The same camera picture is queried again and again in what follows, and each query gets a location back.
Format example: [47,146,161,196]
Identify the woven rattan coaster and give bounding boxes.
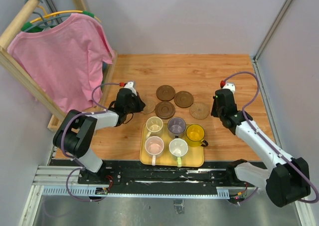
[141,99,156,115]
[189,102,210,120]

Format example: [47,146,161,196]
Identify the brown coaster bottom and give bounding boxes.
[155,101,175,119]

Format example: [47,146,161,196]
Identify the brown coaster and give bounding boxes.
[174,91,194,108]
[156,85,175,101]
[155,101,175,119]

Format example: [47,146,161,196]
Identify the brown coaster top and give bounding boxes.
[156,85,175,101]

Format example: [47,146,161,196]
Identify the yellow transparent mug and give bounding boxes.
[185,124,208,147]

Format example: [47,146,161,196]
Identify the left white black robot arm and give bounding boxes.
[53,88,146,173]

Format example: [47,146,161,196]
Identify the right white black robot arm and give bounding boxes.
[211,88,311,207]

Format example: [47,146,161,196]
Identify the cream mug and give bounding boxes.
[146,116,163,139]

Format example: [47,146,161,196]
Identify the purple mug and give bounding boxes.
[167,117,186,139]

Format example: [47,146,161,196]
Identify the pink mug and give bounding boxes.
[145,136,164,166]

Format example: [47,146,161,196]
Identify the yellow plastic tray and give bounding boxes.
[140,123,204,168]

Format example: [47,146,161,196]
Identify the pink t-shirt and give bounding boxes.
[7,13,114,113]

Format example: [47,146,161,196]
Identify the yellow hanger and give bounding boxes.
[31,0,101,23]

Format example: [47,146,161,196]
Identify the grey-green hanger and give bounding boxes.
[20,0,93,32]

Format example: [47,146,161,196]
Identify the wooden clothes rack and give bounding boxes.
[0,0,118,132]

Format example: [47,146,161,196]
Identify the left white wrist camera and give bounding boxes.
[124,81,137,95]

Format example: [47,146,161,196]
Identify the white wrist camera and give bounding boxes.
[124,81,137,95]
[222,82,236,93]

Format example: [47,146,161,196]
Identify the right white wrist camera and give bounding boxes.
[222,82,236,93]

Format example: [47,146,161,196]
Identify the white green-handled mug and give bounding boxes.
[169,138,188,168]

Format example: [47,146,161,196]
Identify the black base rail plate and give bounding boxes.
[46,159,253,198]

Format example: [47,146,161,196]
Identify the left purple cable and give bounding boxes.
[61,82,125,203]

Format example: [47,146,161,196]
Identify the aluminium frame rails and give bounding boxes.
[32,165,305,201]

